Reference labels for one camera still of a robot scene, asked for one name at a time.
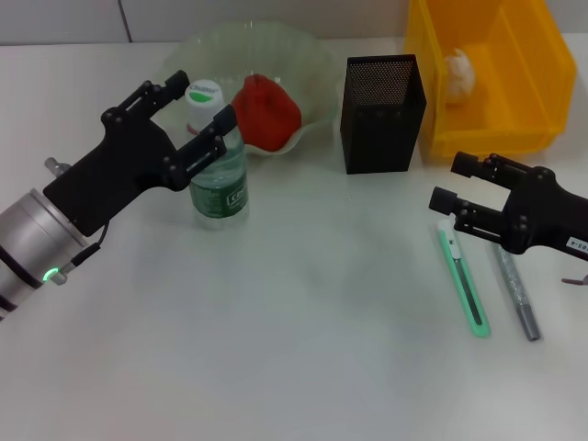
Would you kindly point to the black mesh pen holder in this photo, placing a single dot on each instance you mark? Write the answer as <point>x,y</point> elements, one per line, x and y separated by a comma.
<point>381,138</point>

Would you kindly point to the red-orange fruit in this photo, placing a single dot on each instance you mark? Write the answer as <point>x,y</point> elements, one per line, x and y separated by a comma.
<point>268,115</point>

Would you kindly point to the white paper ball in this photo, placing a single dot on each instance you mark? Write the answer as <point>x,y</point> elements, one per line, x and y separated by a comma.
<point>459,75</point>

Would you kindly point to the grey pen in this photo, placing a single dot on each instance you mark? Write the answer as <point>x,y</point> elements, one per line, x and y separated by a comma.
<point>521,298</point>

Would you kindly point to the clear green-label water bottle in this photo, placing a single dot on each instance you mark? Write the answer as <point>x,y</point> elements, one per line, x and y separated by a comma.
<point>220,188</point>

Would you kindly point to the green glass fruit bowl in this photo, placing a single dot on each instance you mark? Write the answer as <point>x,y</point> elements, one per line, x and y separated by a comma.
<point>285,59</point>

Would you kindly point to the green utility knife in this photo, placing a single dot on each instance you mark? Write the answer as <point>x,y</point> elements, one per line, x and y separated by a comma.
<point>468,289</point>

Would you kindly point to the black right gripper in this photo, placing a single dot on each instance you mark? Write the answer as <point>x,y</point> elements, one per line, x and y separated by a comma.
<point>546,216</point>

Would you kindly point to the yellow plastic storage bin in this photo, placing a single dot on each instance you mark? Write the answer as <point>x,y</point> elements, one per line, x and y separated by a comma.
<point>514,92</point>

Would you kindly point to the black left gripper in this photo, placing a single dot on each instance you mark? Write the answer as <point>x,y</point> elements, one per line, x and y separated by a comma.
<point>119,170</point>

